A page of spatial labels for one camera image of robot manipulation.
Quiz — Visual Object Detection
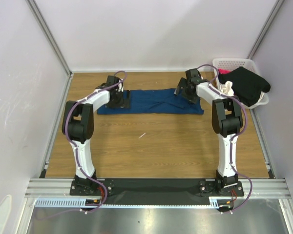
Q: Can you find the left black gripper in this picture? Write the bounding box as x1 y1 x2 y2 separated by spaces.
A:
106 90 130 110

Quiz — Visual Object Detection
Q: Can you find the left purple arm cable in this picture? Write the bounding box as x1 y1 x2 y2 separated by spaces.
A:
36 70 127 219

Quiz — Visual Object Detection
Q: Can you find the black t shirt in basket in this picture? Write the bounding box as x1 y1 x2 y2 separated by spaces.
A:
218 66 271 107

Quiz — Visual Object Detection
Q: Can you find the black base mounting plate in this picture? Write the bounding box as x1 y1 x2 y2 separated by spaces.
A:
70 177 245 207

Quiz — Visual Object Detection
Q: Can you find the blue printed t shirt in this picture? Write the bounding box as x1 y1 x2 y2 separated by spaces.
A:
97 88 204 115

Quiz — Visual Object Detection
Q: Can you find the white cream garment in basket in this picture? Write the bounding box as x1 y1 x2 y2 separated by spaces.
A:
220 81 234 97

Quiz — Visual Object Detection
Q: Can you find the aluminium frame post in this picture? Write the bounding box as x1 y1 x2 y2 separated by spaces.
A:
25 0 72 77
247 0 285 59

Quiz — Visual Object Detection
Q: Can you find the right aluminium frame post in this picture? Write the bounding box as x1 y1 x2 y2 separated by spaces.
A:
247 0 285 59

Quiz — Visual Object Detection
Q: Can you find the white plastic laundry basket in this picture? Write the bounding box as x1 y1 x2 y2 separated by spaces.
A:
212 58 269 109

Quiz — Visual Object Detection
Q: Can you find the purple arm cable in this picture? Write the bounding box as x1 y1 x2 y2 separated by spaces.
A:
196 64 253 215
36 70 127 219

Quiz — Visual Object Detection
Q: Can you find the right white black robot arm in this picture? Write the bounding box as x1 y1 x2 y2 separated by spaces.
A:
174 68 243 196

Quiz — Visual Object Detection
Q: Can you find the red garment in basket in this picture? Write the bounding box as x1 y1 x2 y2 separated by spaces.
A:
218 69 231 75

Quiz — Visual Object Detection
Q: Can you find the left aluminium frame post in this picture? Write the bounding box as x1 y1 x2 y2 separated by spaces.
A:
25 0 72 77

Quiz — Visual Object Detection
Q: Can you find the grey slotted cable duct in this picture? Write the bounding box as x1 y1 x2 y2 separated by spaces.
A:
35 197 232 209

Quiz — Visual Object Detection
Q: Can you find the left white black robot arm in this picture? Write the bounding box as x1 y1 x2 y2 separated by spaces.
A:
62 74 129 197

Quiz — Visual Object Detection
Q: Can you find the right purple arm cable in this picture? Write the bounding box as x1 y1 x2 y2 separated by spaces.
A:
196 64 253 215

